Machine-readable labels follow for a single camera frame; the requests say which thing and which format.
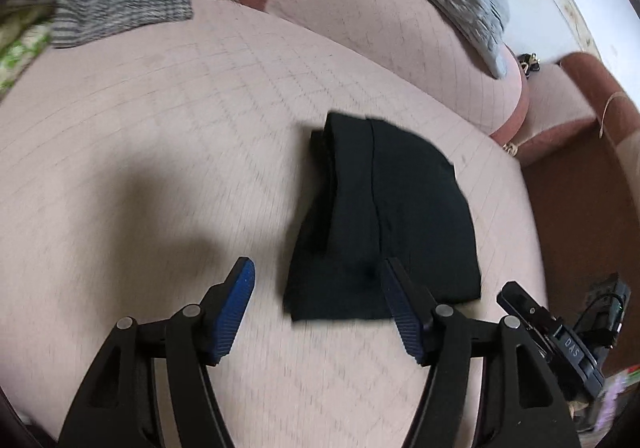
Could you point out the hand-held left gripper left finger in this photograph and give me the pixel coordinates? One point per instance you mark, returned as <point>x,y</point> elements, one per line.
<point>232,308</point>

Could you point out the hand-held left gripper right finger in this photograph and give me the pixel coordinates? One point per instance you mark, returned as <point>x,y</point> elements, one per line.
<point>402,313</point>

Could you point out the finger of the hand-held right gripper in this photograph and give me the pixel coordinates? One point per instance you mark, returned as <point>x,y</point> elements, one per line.
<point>525,310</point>

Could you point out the black pants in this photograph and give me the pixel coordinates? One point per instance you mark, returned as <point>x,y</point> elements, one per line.
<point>400,223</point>

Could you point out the colourful packet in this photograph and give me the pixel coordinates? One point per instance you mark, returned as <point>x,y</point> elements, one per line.
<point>617,390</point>

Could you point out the small gold trinket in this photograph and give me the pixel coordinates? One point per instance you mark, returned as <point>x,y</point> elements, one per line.
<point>510,147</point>

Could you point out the small dark trinket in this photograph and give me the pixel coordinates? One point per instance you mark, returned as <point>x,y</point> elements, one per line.
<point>529,63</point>

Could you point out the pink sofa back cushion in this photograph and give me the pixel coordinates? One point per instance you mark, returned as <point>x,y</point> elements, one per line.
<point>380,27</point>

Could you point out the green patterned cloth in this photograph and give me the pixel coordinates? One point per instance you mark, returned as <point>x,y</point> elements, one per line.
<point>20,47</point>

